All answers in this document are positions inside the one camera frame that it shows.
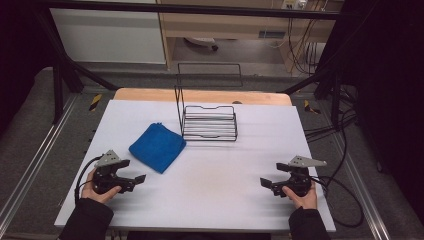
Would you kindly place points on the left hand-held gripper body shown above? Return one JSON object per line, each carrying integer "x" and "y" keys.
{"x": 107, "y": 180}

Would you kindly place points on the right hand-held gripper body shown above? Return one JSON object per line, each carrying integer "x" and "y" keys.
{"x": 300, "y": 178}

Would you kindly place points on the blue towel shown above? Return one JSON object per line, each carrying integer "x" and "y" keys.
{"x": 156, "y": 146}

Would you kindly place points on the person's left hand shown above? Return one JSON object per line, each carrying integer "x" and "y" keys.
{"x": 100, "y": 197}

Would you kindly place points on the person's right hand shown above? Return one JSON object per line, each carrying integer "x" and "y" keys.
{"x": 305, "y": 201}

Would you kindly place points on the white foam board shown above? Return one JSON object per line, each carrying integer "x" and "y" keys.
{"x": 206, "y": 186}

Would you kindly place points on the yellow black tape marker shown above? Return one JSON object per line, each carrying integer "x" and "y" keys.
{"x": 311, "y": 107}
{"x": 95, "y": 102}

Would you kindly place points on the white cabinet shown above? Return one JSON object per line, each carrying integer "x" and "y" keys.
{"x": 106, "y": 36}

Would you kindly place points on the black curtain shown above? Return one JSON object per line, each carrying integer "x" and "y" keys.
{"x": 20, "y": 50}
{"x": 390, "y": 83}

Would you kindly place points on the white power strip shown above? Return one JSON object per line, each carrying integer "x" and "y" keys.
{"x": 294, "y": 4}
{"x": 201, "y": 41}

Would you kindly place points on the light wooden desk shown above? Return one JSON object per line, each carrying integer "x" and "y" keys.
{"x": 233, "y": 23}

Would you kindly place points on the aluminium floor rail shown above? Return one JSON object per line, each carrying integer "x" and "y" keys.
{"x": 363, "y": 193}
{"x": 33, "y": 163}

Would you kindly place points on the black metal frame post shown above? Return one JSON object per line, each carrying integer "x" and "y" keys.
{"x": 70, "y": 63}
{"x": 328, "y": 78}

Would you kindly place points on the black metal frame bar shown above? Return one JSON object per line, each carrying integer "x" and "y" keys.
{"x": 200, "y": 10}

